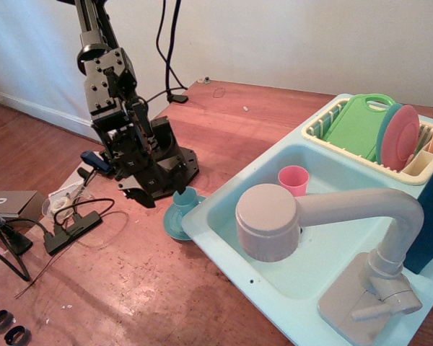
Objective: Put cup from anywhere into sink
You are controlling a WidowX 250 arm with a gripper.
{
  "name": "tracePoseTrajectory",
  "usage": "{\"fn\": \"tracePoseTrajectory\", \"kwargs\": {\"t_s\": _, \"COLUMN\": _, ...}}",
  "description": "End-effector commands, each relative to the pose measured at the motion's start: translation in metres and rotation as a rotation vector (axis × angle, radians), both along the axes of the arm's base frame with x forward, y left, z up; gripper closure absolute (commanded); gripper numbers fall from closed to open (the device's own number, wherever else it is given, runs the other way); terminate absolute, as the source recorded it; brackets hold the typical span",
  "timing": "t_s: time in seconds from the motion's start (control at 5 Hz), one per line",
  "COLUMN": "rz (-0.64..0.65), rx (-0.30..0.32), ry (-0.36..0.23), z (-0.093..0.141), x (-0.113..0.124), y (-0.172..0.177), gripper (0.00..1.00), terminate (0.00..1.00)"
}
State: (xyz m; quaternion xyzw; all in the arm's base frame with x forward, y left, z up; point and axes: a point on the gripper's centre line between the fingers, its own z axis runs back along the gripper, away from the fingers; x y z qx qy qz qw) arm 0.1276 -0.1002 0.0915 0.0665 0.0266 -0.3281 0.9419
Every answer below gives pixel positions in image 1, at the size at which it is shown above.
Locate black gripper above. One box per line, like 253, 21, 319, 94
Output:
115, 146, 187, 208

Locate teal plastic cup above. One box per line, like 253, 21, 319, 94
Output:
172, 187, 198, 216

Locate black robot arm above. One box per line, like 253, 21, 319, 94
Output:
71, 1, 198, 208

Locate pink plastic cup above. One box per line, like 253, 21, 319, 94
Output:
278, 165, 310, 197

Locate light blue toy sink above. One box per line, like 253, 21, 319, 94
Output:
180, 93, 433, 346

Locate teal saucer plate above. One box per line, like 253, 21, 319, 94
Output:
163, 192, 206, 241

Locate blue clamp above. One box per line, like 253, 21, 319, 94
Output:
80, 151, 111, 174

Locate clear tape roll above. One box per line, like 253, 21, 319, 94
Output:
42, 196, 72, 220

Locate black usb hub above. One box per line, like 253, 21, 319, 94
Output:
43, 211, 102, 256

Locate grey cardboard box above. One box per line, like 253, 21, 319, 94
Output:
0, 190, 45, 227

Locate black power plug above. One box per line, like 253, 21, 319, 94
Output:
0, 225, 33, 256

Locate green cutting board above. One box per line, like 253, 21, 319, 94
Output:
322, 94, 395, 161

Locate grey toy faucet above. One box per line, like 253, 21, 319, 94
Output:
235, 184, 424, 345

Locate pink plate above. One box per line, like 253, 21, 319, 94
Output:
381, 105, 419, 171

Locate teal plate in rack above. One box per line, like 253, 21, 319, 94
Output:
375, 103, 403, 164

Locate cream dish rack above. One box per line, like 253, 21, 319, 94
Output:
302, 94, 433, 185

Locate black cable foot mount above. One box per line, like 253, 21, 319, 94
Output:
167, 93, 188, 104

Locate black hanging cable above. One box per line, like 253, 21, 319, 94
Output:
155, 0, 189, 104

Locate black velcro strap right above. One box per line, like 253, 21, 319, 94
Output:
4, 325, 32, 345

